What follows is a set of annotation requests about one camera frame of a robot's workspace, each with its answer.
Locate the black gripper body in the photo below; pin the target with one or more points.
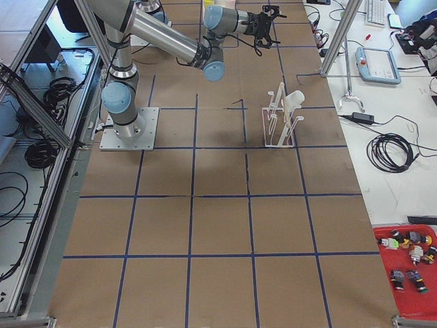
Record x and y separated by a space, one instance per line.
255 24

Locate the white ikea cup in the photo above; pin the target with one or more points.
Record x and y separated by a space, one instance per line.
294 100

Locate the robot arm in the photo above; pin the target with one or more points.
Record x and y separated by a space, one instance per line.
206 87

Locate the white keyboard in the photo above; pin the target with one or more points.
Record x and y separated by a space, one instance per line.
375 13

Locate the blue teach pendant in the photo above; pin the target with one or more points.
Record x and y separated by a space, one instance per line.
377 65

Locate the black power adapter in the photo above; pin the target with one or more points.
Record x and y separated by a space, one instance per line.
362 118

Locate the black smartphone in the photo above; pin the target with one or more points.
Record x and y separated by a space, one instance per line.
394 21

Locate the red parts bin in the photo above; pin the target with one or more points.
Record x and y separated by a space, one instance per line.
411 303

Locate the aluminium frame post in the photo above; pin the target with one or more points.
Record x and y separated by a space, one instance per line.
339 36

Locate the white wire cup rack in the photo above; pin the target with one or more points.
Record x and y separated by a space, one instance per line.
278 123

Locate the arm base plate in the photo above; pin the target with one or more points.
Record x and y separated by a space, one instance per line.
139 135

